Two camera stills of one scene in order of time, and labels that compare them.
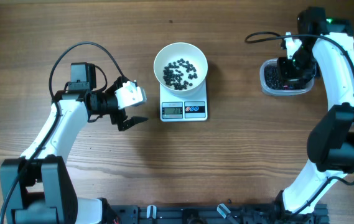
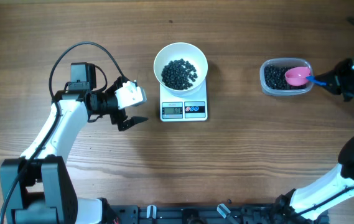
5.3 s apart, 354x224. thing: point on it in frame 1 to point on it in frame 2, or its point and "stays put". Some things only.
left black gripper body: (116, 116) stays put
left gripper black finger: (133, 121) stays put
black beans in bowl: (172, 76) stays put
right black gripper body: (302, 66) to (351, 81)
